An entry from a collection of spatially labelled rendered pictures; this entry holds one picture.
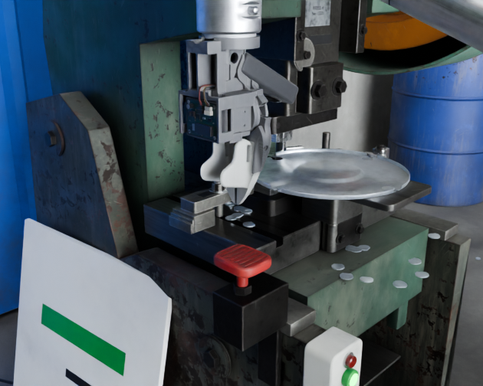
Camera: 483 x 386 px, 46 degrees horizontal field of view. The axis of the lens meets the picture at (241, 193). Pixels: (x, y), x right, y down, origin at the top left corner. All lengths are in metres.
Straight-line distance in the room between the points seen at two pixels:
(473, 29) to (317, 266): 0.50
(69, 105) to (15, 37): 0.81
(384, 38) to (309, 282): 0.63
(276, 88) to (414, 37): 0.64
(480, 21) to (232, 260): 0.41
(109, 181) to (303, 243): 0.41
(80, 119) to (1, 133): 0.87
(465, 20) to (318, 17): 0.40
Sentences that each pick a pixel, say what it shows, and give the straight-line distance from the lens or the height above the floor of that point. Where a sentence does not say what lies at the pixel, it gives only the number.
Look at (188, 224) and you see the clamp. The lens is 0.98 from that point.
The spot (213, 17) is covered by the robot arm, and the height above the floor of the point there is 1.07.
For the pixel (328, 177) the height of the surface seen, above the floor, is 0.79.
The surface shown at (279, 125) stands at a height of 0.88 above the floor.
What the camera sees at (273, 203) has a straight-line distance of 1.05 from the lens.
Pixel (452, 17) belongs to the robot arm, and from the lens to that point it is 0.70.
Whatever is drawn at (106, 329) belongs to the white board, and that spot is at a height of 0.44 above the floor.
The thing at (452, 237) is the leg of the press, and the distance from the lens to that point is 1.26.
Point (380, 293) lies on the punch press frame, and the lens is 1.12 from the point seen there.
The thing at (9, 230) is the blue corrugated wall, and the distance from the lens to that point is 2.13.
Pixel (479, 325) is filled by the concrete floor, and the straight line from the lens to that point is 2.21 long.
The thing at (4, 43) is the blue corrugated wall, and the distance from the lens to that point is 1.99.
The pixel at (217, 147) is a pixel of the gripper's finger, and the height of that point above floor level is 0.91.
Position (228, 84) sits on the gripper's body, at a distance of 0.68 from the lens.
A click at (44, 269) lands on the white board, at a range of 1.40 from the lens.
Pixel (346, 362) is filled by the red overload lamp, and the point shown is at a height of 0.61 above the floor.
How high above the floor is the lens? 1.10
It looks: 20 degrees down
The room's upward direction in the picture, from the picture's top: straight up
